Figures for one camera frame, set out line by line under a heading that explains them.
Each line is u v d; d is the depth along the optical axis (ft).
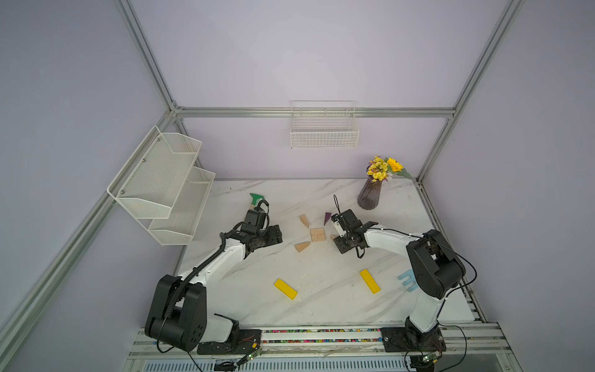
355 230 2.40
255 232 2.21
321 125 3.14
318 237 3.22
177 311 1.36
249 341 2.41
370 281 2.83
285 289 2.76
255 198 3.58
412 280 1.74
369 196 3.47
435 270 1.59
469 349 2.40
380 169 2.97
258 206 2.55
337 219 2.63
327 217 3.34
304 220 3.40
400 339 2.41
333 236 3.21
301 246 3.13
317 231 3.32
